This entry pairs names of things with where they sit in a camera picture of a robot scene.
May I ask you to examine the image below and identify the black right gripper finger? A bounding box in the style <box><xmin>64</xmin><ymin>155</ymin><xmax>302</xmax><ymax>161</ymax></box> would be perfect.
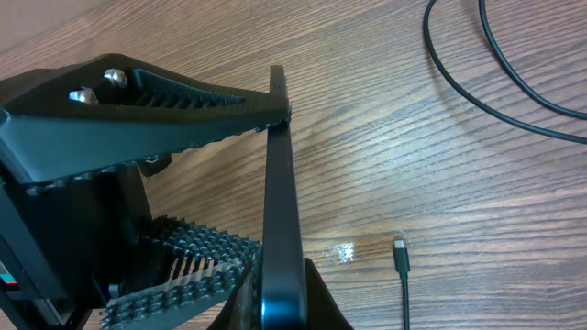
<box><xmin>209</xmin><ymin>258</ymin><xmax>352</xmax><ymax>330</ymax></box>

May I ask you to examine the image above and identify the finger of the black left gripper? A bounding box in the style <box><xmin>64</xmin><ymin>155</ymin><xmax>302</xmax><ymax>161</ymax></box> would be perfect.
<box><xmin>101</xmin><ymin>216</ymin><xmax>262</xmax><ymax>329</ymax></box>
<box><xmin>1</xmin><ymin>53</ymin><xmax>291</xmax><ymax>183</ymax></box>

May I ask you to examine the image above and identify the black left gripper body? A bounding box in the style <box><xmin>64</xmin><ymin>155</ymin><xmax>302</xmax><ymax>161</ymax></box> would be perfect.
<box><xmin>1</xmin><ymin>156</ymin><xmax>172</xmax><ymax>329</ymax></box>

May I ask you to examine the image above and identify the blue Galaxy smartphone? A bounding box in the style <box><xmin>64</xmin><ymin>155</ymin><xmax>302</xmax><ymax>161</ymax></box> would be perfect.
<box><xmin>259</xmin><ymin>64</ymin><xmax>309</xmax><ymax>330</ymax></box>

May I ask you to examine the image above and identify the black USB charging cable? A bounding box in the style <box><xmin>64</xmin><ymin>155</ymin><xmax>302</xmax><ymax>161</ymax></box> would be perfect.
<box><xmin>393</xmin><ymin>0</ymin><xmax>587</xmax><ymax>330</ymax></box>

